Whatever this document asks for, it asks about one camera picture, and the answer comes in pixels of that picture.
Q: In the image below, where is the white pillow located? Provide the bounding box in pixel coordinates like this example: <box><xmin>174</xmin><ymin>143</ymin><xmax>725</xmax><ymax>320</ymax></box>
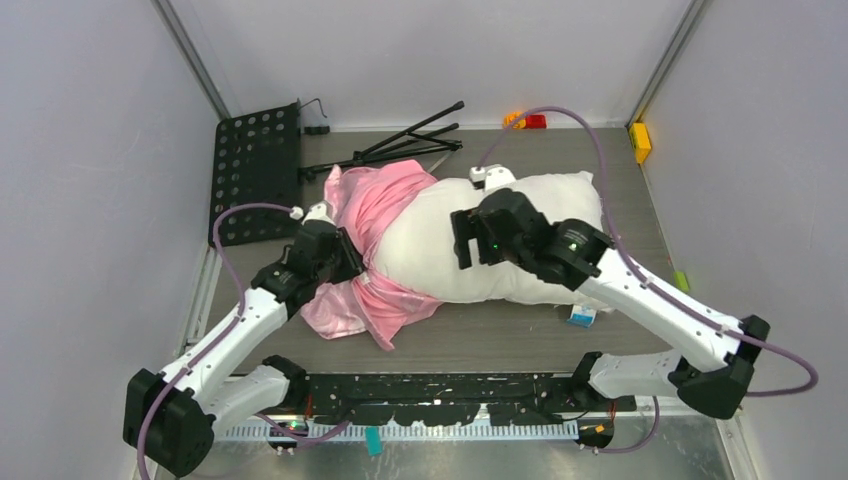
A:
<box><xmin>372</xmin><ymin>171</ymin><xmax>613</xmax><ymax>313</ymax></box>

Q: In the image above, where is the pink pillowcase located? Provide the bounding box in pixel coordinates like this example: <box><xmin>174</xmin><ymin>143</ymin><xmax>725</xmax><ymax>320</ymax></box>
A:
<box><xmin>300</xmin><ymin>160</ymin><xmax>441</xmax><ymax>351</ymax></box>

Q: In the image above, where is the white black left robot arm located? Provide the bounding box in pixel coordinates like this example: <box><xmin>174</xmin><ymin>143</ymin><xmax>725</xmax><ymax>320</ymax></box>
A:
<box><xmin>122</xmin><ymin>219</ymin><xmax>364</xmax><ymax>477</ymax></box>

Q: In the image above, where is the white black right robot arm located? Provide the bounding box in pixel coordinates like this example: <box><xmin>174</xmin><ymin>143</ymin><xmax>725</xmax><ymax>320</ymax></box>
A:
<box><xmin>450</xmin><ymin>188</ymin><xmax>770</xmax><ymax>420</ymax></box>

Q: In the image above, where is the blue white pillow tag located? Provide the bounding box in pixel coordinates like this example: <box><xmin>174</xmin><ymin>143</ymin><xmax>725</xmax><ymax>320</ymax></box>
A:
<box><xmin>566</xmin><ymin>305</ymin><xmax>598</xmax><ymax>328</ymax></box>

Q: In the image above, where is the black folded tripod stand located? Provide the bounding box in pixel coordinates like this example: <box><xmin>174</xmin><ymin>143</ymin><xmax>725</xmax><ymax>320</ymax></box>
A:
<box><xmin>297</xmin><ymin>100</ymin><xmax>465</xmax><ymax>183</ymax></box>

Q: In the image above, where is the orange toy block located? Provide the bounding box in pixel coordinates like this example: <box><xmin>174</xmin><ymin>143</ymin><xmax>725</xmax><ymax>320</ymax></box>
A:
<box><xmin>502</xmin><ymin>111</ymin><xmax>526</xmax><ymax>129</ymax></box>

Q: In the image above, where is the red toy block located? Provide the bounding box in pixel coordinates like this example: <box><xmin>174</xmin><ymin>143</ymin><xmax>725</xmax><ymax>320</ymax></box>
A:
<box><xmin>523</xmin><ymin>114</ymin><xmax>547</xmax><ymax>130</ymax></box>

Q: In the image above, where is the black perforated music stand tray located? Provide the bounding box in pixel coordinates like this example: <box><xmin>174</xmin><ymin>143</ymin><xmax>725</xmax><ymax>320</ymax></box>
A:
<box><xmin>209</xmin><ymin>101</ymin><xmax>302</xmax><ymax>247</ymax></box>

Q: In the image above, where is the yellow toy block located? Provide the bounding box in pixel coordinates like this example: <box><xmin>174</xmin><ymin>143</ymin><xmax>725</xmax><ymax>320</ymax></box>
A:
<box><xmin>628</xmin><ymin>122</ymin><xmax>653</xmax><ymax>165</ymax></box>

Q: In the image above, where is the teal tape piece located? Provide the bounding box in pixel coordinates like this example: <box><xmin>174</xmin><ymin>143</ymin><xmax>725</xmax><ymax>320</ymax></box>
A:
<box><xmin>364</xmin><ymin>426</ymin><xmax>383</xmax><ymax>457</ymax></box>

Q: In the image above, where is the green toy block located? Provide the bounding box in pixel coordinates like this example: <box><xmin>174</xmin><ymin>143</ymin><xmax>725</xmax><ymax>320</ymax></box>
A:
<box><xmin>673</xmin><ymin>270</ymin><xmax>690</xmax><ymax>293</ymax></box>

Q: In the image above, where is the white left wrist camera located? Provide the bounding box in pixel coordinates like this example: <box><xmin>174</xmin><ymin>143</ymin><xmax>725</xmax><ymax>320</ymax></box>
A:
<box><xmin>288</xmin><ymin>201</ymin><xmax>336</xmax><ymax>226</ymax></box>

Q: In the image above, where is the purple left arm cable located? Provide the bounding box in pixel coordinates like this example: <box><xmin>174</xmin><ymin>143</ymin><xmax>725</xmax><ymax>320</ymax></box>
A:
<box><xmin>135</xmin><ymin>202</ymin><xmax>352</xmax><ymax>480</ymax></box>

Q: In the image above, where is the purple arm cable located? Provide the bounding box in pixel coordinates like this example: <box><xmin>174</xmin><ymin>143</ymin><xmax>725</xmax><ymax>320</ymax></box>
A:
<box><xmin>476</xmin><ymin>105</ymin><xmax>819</xmax><ymax>456</ymax></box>
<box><xmin>135</xmin><ymin>202</ymin><xmax>352</xmax><ymax>480</ymax></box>

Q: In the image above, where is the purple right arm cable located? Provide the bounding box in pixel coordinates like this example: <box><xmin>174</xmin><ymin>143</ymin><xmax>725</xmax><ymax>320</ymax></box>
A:
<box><xmin>476</xmin><ymin>105</ymin><xmax>819</xmax><ymax>456</ymax></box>

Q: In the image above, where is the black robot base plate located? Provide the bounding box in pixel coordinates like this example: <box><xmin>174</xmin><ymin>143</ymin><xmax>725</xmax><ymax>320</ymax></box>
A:
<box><xmin>282</xmin><ymin>373</ymin><xmax>636</xmax><ymax>426</ymax></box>

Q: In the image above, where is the aluminium slotted rail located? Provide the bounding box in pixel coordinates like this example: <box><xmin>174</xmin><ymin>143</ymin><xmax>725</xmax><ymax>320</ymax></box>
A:
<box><xmin>218</xmin><ymin>417</ymin><xmax>677</xmax><ymax>444</ymax></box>

